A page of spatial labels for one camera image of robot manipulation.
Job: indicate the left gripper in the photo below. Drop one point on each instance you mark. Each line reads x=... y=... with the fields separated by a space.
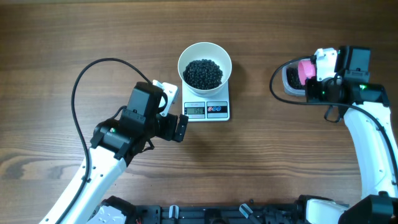
x=168 y=133

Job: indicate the white digital kitchen scale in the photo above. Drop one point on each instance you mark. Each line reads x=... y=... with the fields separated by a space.
x=206 y=108

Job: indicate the pink scoop blue handle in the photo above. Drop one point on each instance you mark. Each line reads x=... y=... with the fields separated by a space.
x=306 y=70

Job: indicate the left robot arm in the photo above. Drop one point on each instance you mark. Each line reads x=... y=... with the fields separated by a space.
x=114 y=144

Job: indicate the clear plastic container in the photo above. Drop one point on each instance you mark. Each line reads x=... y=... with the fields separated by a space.
x=288 y=88

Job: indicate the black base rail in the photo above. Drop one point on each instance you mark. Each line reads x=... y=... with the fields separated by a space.
x=174 y=214

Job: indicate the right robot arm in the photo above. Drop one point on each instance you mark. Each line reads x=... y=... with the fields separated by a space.
x=367 y=116

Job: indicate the white bowl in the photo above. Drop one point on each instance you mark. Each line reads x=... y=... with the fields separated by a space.
x=210 y=51

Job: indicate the black beans in bowl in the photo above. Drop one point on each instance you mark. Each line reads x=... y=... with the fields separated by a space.
x=203 y=74

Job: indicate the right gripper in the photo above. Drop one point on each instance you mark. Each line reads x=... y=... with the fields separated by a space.
x=311 y=89

